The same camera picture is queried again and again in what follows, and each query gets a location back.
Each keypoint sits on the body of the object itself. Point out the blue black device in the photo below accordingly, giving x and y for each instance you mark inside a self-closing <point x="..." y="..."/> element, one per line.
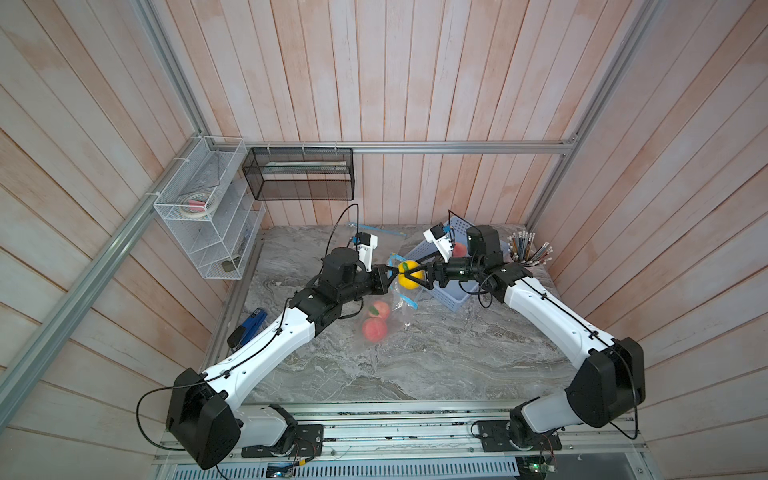
<point x="247" y="330"/>

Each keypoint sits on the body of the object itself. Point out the pink pen cup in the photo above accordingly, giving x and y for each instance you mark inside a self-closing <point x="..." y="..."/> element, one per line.
<point x="517" y="271"/>

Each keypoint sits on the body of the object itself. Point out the white wire shelf rack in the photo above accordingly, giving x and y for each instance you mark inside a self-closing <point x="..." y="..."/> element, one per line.
<point x="219" y="245"/>

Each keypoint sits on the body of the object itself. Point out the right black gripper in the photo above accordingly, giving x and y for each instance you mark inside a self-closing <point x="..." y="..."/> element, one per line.
<point x="439" y="267"/>

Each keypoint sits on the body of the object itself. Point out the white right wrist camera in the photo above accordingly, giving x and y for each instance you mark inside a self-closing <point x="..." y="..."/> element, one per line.
<point x="439" y="236"/>

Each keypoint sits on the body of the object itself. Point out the clear zip-top bag blue zipper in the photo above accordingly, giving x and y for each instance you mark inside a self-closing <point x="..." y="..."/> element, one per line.
<point x="389" y="241"/>

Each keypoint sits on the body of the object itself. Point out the lavender plastic basket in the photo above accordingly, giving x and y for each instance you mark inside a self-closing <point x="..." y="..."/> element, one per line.
<point x="455" y="294"/>

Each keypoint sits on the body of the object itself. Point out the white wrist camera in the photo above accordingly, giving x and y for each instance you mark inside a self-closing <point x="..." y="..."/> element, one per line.
<point x="366" y="244"/>
<point x="439" y="236"/>

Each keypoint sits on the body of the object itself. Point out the bundle of pens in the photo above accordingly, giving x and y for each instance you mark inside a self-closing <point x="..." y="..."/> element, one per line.
<point x="523" y="250"/>

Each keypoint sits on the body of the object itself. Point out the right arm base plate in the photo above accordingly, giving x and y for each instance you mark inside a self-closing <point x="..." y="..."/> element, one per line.
<point x="507" y="436"/>

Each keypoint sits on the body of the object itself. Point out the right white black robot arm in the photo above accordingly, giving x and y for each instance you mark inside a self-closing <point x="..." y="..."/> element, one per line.
<point x="610" y="372"/>

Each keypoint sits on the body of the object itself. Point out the yellow fruit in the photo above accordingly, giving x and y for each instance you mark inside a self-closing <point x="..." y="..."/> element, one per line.
<point x="410" y="275"/>

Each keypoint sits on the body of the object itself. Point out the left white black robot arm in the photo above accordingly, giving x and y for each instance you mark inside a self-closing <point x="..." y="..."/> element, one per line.
<point x="204" y="413"/>

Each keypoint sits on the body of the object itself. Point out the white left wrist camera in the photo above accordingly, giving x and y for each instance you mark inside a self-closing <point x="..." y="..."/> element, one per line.
<point x="366" y="244"/>

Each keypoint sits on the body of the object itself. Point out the pink peach basket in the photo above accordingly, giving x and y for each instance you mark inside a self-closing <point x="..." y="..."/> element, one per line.
<point x="379" y="309"/>
<point x="374" y="329"/>

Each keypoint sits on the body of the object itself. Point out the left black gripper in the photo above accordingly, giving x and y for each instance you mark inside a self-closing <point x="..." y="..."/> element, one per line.
<point x="381" y="283"/>

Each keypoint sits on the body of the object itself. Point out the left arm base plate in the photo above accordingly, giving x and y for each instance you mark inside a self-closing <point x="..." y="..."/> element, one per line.
<point x="305" y="441"/>

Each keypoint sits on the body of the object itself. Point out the black mesh wall basket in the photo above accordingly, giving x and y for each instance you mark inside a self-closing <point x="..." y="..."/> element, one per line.
<point x="300" y="173"/>

